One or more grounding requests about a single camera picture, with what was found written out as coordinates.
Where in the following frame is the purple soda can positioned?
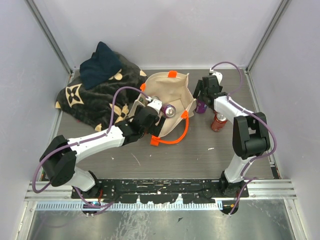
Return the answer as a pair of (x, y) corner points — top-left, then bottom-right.
(161, 103), (177, 118)
(195, 99), (207, 114)

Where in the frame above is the beige canvas tote bag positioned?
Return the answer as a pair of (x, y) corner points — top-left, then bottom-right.
(140, 70), (196, 146)

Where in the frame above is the red soda can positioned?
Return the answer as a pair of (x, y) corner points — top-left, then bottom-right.
(210, 113), (228, 132)
(151, 96), (160, 101)

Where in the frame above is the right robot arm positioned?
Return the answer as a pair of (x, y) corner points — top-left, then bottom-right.
(193, 74), (271, 197)

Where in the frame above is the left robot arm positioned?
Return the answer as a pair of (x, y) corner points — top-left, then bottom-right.
(40, 103), (162, 198)

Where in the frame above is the dark floral patterned blanket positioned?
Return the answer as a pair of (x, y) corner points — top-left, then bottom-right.
(55, 52), (148, 132)

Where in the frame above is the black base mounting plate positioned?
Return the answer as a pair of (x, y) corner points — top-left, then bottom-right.
(83, 179), (249, 204)

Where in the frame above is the navy blue cloth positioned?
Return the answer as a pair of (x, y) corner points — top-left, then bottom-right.
(79, 41), (122, 90)

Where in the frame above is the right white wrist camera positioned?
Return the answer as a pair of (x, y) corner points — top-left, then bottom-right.
(209, 69), (223, 85)

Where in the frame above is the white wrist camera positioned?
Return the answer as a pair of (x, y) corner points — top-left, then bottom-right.
(146, 97), (163, 114)
(209, 69), (223, 85)

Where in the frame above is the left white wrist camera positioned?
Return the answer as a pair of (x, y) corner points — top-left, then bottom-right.
(146, 97), (163, 114)

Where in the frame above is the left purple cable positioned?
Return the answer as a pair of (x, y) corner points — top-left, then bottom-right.
(32, 86), (153, 217)

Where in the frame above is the aluminium front rail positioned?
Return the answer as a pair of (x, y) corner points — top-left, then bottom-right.
(24, 179), (297, 212)

